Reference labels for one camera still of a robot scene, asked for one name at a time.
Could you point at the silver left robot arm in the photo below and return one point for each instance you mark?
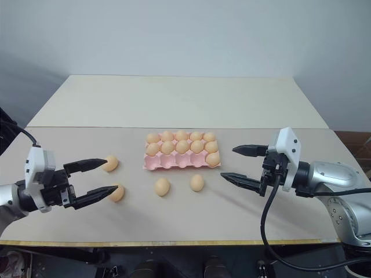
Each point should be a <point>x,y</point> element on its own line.
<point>6,197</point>

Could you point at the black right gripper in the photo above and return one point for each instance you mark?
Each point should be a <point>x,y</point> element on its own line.
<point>275,168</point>

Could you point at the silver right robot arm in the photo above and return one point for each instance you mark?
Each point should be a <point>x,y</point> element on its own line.
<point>333,179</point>

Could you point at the pink egg tray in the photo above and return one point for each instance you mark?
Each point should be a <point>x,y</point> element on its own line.
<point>174,162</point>

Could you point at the reddish brown furniture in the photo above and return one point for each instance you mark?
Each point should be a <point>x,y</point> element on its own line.
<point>355,150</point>

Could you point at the black bulky object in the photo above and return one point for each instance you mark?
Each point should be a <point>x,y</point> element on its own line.
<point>7,130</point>

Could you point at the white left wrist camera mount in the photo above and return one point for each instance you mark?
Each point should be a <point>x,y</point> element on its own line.
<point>34,173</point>

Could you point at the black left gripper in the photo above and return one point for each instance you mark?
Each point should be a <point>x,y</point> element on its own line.
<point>59,188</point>

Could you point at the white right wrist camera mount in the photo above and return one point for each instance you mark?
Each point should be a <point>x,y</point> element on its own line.
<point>287,142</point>

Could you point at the brown egg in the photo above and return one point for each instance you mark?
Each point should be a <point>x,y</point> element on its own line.
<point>162,186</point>
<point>181,135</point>
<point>197,182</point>
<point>209,136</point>
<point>167,147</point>
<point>182,146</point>
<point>152,149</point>
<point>152,138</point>
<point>167,135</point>
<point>118,194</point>
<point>213,160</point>
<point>211,146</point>
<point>197,146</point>
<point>196,135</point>
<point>111,164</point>

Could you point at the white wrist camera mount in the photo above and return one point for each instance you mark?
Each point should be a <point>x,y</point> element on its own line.
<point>287,142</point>
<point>34,173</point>

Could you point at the dark rounded shape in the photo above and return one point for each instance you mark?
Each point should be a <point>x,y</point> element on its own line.
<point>146,269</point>
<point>215,267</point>

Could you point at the black dotted rounded shape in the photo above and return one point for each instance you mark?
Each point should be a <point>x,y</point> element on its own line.
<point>263,269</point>

